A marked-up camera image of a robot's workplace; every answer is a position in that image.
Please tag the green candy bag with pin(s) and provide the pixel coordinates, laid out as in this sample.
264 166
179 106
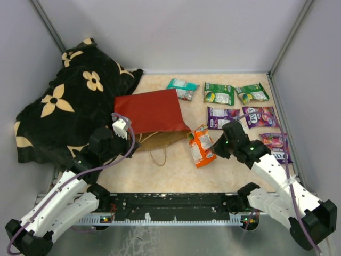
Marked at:
252 92
220 94

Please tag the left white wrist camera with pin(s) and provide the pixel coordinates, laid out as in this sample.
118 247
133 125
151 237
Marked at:
121 127

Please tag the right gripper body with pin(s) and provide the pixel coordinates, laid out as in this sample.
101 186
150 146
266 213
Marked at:
223 148

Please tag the black floral blanket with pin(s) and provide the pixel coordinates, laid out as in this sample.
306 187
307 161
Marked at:
57 126

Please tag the orange candy bag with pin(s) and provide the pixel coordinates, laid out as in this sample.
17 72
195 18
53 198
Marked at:
200 143

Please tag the purple candy bag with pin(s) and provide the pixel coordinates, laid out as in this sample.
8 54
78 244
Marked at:
260 117
217 117

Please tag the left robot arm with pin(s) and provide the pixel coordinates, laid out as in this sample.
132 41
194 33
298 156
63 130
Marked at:
75 195

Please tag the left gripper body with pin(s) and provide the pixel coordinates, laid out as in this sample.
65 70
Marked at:
123 146

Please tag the teal mint candy bag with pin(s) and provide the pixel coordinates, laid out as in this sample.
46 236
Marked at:
184 89

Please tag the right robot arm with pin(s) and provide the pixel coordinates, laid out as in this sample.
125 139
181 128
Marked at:
308 219

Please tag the red paper bag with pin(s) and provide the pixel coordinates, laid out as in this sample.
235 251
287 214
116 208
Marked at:
156 119

